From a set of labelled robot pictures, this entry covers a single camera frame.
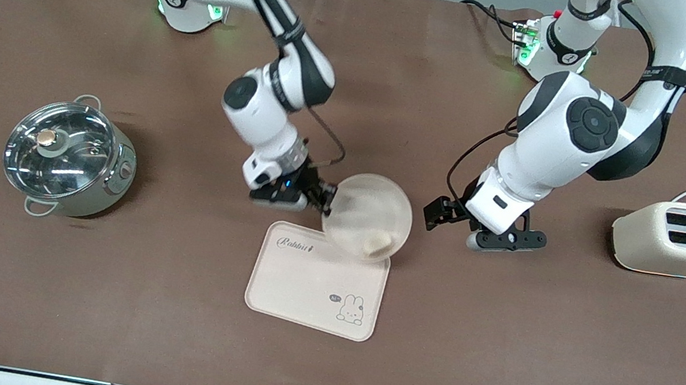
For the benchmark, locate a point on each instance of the pale steamed bun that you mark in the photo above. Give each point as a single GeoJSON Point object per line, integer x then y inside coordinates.
{"type": "Point", "coordinates": [378, 244]}

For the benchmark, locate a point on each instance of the glass pot lid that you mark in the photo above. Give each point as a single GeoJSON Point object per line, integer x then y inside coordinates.
{"type": "Point", "coordinates": [61, 165]}

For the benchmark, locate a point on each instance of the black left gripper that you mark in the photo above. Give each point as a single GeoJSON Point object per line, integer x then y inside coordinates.
{"type": "Point", "coordinates": [455, 208]}

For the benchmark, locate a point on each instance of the round cream plate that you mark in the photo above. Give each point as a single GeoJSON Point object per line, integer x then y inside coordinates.
{"type": "Point", "coordinates": [375, 208]}

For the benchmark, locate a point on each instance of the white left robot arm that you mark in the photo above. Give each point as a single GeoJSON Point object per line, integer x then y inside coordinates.
{"type": "Point", "coordinates": [573, 132]}

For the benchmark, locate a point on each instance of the brown table mat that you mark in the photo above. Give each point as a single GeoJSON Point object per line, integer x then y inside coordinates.
{"type": "Point", "coordinates": [156, 328]}

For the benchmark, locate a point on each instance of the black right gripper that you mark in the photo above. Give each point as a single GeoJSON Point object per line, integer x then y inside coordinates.
{"type": "Point", "coordinates": [306, 182]}

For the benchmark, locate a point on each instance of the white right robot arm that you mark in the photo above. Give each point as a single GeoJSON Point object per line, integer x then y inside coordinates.
{"type": "Point", "coordinates": [267, 108]}

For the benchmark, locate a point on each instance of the silver electric cooking pot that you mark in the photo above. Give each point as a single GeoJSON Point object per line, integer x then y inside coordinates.
{"type": "Point", "coordinates": [110, 183]}

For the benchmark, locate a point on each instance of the cream two-slot toaster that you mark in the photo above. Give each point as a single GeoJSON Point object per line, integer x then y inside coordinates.
{"type": "Point", "coordinates": [651, 248]}

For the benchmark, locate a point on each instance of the cream rabbit print tray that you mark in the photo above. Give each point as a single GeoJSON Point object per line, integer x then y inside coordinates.
{"type": "Point", "coordinates": [301, 282]}

